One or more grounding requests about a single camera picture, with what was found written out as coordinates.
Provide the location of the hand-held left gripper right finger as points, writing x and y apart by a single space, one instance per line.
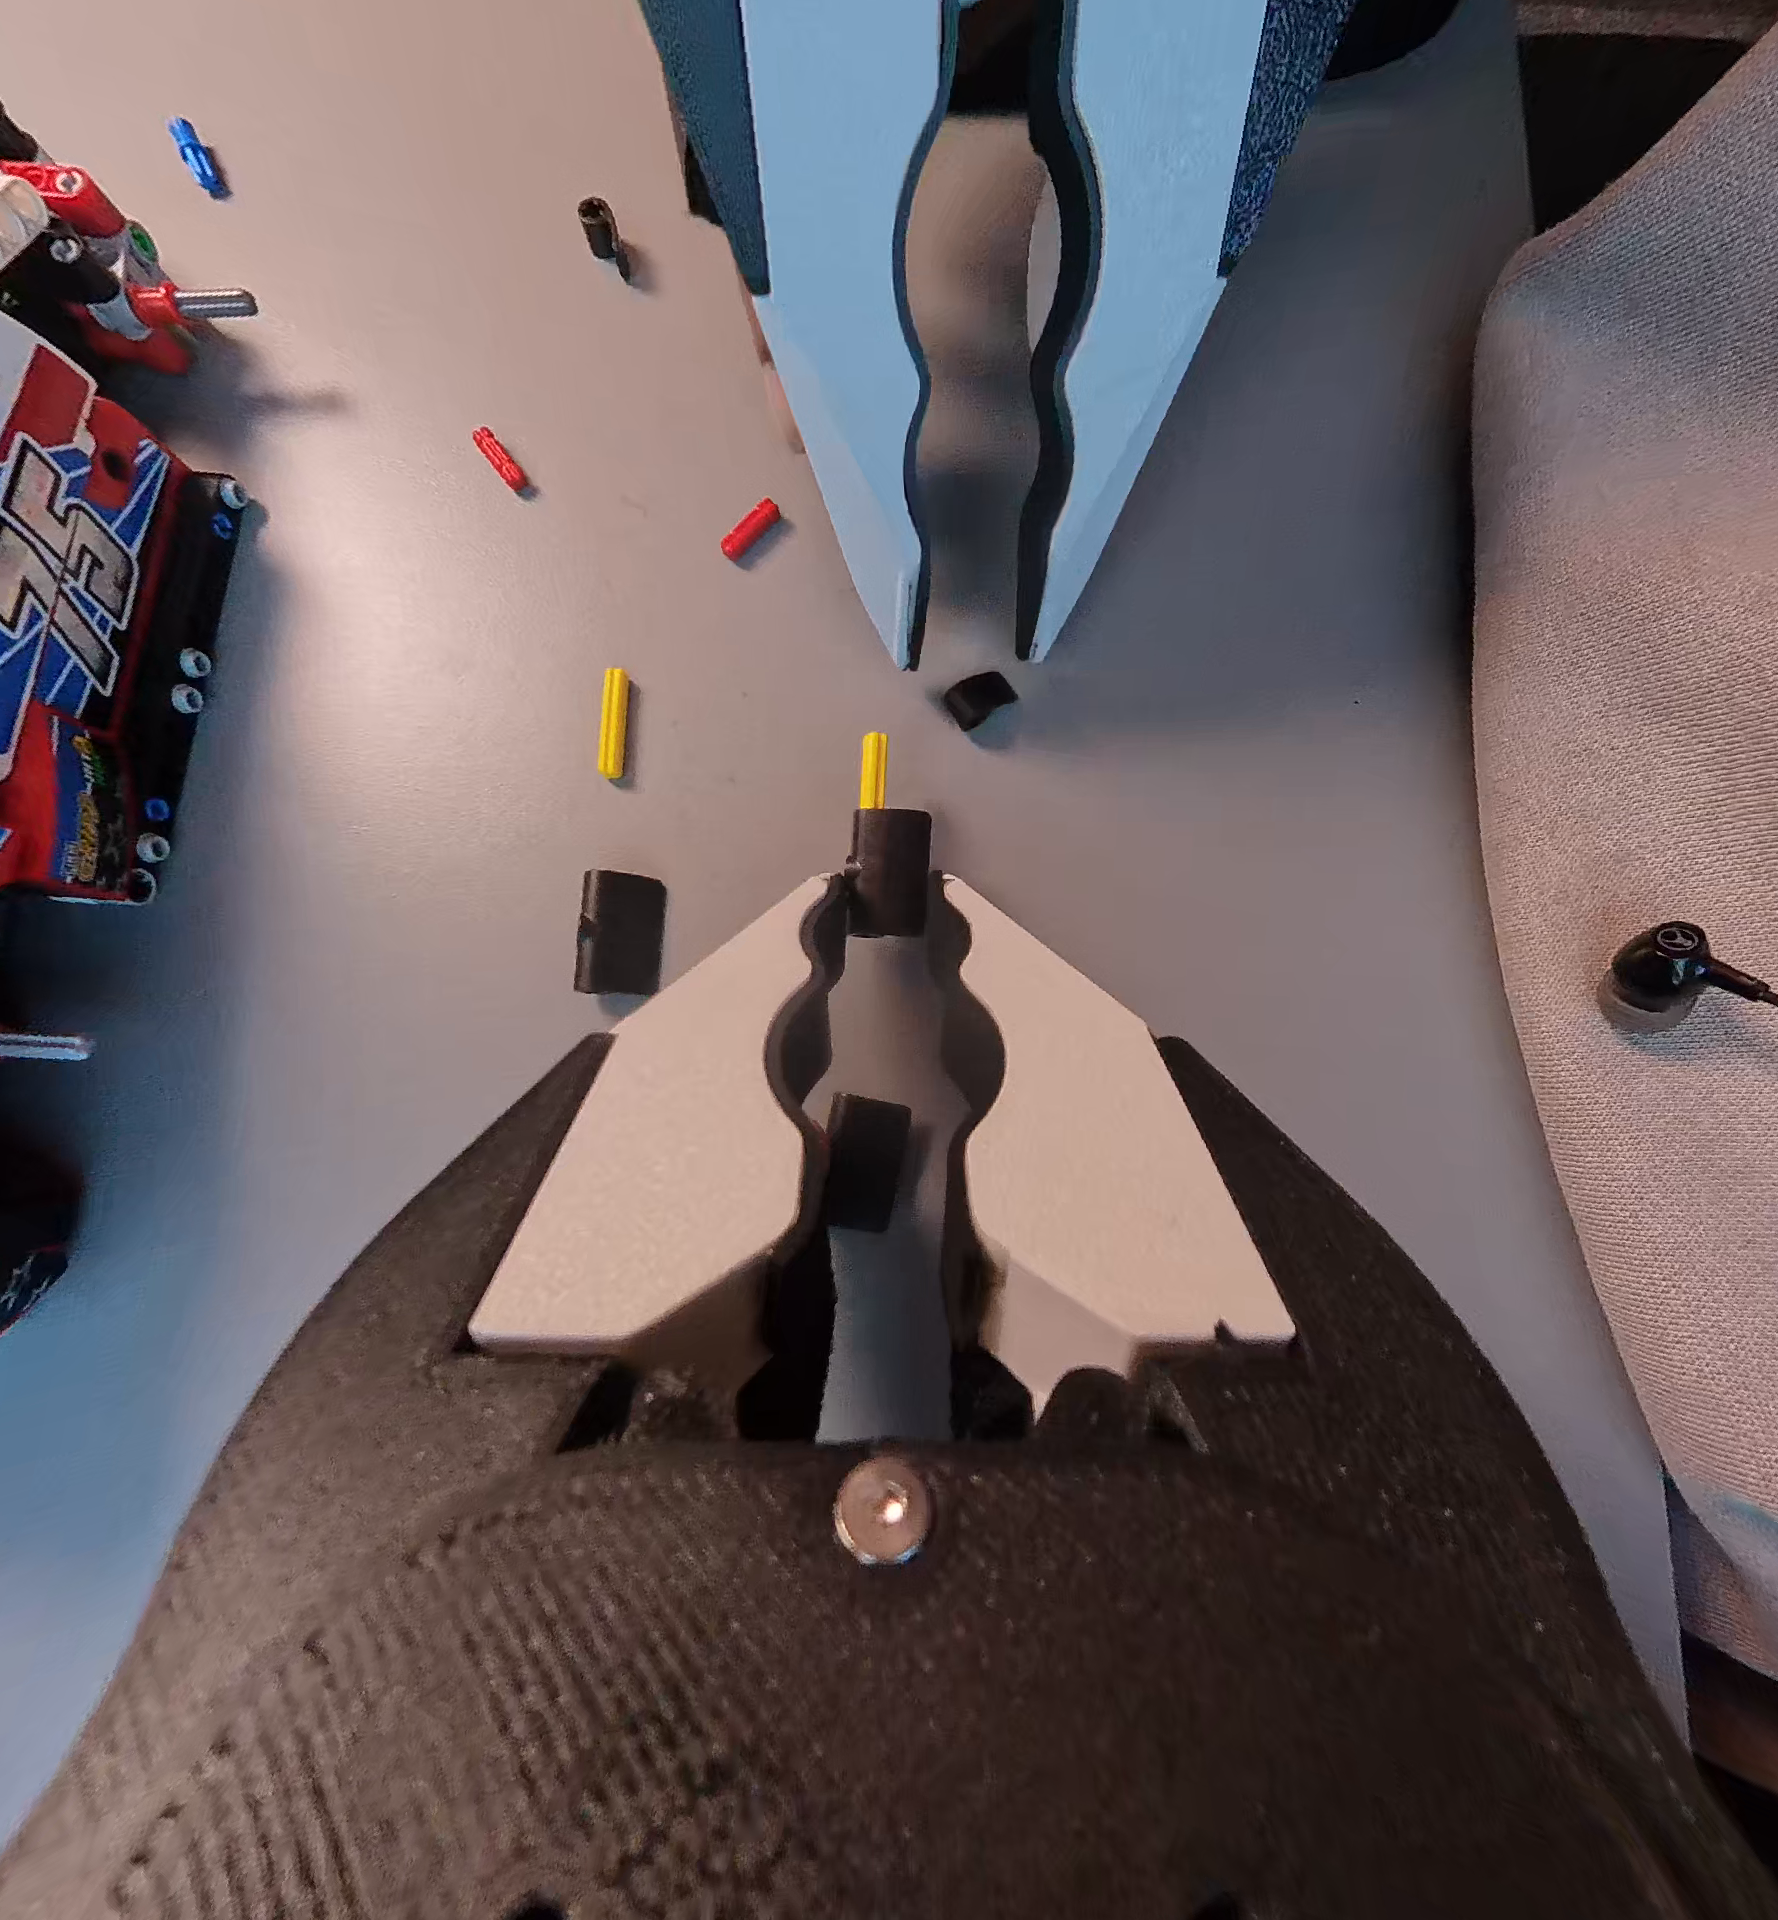
1115 1185

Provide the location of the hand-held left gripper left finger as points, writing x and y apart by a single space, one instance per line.
634 1185

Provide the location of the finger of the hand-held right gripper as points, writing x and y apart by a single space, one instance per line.
830 225
1160 181

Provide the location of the yellow lego axle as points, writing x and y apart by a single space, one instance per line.
874 769
613 724

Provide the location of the blue lego pin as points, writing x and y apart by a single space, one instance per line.
197 153

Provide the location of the lego race car model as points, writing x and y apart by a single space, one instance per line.
49 600

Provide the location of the flat black lego piece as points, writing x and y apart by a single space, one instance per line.
870 1163

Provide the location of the red lego pin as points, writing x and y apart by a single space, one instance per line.
498 459
751 528

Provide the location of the black chair armrest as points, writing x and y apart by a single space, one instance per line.
1414 22

